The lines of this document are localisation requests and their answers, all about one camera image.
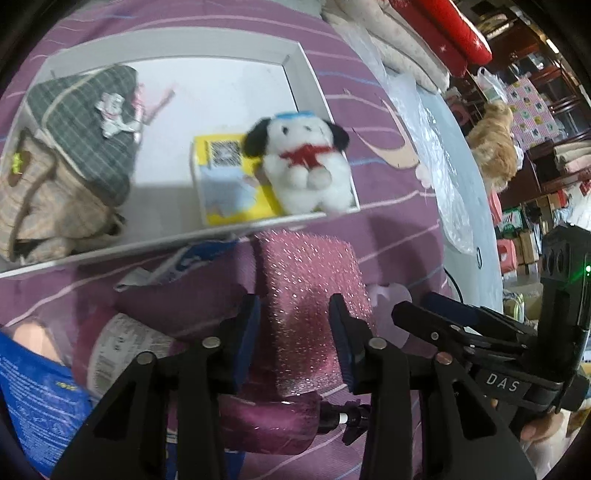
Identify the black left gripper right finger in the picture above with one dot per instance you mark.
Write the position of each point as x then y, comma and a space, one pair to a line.
427, 418

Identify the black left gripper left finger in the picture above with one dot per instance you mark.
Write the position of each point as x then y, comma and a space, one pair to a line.
124, 437

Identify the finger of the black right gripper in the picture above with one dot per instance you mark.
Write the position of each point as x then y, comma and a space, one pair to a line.
471, 334

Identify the pink glitter sponge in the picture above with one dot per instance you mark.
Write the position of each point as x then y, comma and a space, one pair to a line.
302, 272

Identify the white plush puppy toy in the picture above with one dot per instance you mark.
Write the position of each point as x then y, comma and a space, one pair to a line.
303, 158

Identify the yellow tissue packet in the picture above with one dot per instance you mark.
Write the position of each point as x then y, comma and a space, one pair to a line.
232, 187

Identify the blue printed package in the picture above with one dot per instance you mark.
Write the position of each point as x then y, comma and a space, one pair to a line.
45, 405

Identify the lilac soft pad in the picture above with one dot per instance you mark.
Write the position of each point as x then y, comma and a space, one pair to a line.
383, 299

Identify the person's right hand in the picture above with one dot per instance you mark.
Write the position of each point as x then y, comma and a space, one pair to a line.
546, 439

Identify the purple striped bed sheet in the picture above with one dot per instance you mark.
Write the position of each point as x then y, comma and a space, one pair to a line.
396, 234

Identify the clear plastic bag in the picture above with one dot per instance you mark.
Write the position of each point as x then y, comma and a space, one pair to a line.
435, 164

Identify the golden plush dog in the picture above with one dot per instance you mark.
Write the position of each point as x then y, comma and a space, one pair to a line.
492, 146

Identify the beige plaid cloth bag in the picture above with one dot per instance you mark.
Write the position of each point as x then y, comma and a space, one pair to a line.
48, 211

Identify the white floral quilt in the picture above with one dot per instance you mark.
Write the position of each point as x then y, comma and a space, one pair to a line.
401, 48

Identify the red pillow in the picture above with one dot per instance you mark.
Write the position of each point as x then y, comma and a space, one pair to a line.
450, 35

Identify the grey plaid slipper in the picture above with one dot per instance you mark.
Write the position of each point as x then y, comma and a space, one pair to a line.
95, 122

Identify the white shallow cardboard box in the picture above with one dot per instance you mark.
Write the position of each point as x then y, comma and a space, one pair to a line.
204, 88

